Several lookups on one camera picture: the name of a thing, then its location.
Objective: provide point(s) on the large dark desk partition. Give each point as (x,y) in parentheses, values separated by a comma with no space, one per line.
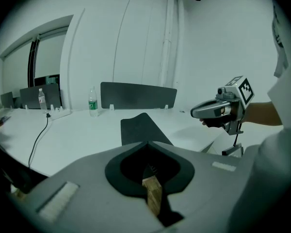
(138,94)

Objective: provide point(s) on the white power strip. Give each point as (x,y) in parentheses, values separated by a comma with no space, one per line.
(60,113)

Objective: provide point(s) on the small grey tethered box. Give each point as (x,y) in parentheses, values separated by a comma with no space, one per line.
(232,150)

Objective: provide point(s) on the person's right forearm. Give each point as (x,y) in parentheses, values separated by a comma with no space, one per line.
(262,114)

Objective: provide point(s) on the small dark desk partition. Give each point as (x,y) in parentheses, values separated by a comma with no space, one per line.
(6,99)

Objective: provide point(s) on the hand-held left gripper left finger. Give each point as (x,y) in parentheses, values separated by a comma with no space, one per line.
(92,198)

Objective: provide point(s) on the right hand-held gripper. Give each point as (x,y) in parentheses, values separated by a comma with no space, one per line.
(235,98)

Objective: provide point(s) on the window with white blinds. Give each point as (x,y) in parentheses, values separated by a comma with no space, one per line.
(38,52)

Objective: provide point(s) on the white wall pipe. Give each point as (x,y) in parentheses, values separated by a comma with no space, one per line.
(165,45)
(178,45)

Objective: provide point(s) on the medium dark desk partition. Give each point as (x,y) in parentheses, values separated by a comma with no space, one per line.
(34,96)

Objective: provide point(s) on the person's light grey t-shirt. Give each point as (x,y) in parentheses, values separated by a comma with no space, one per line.
(269,178)

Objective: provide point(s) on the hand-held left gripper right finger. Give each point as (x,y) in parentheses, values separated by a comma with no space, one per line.
(203,190)

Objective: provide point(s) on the person's right hand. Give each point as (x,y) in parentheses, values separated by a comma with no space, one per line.
(212,122)

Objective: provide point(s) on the red label water bottle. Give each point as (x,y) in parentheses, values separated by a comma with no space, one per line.
(42,101)

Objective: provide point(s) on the green label water bottle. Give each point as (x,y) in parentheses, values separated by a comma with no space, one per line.
(93,103)

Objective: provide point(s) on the red mouse pad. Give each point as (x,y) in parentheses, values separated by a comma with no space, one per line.
(141,130)

